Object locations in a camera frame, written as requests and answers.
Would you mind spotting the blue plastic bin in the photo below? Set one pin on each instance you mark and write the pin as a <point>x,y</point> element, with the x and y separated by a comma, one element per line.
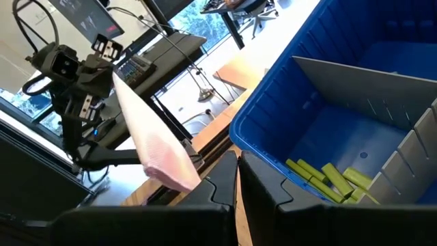
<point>273,102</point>

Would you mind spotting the light wooden desk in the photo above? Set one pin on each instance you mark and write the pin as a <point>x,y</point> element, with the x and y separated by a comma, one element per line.
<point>235,73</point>

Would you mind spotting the black desk support beam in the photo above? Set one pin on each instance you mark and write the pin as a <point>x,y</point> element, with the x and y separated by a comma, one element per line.
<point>167,116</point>

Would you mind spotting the grey side desk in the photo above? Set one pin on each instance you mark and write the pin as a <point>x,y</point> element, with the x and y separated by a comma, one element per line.
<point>164,58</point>

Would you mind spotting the black office chair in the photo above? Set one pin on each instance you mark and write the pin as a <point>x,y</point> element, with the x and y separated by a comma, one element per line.
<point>259,13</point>

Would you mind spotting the black monitor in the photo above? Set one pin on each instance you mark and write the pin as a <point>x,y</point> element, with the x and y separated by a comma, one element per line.
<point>88,15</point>

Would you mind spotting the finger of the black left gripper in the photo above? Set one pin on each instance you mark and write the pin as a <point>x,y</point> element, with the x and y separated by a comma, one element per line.
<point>107,49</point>
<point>83,107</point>

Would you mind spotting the lime green wooden block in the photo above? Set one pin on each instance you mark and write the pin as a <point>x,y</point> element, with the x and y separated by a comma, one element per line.
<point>362,195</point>
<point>312,170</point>
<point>356,177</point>
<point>326,191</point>
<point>349,201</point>
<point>298,169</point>
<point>338,179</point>

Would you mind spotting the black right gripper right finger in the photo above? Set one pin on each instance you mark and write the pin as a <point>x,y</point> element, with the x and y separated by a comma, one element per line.
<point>269,212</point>

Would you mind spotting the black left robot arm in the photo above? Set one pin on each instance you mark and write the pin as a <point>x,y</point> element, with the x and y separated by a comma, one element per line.
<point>102,157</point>

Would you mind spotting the black keyboard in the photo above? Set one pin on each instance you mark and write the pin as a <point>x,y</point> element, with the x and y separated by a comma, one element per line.
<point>136,70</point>

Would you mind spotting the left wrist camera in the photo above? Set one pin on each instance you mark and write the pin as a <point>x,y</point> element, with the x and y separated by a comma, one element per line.
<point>59,63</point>

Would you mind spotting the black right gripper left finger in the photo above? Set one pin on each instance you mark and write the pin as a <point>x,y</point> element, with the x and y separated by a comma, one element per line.
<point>222,184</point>

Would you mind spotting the metal floor stand base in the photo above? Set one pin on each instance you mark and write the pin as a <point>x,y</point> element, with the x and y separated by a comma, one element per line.
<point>205,95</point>

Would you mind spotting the long grey slotted divider board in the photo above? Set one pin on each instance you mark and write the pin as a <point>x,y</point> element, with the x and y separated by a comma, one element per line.
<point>358,89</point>

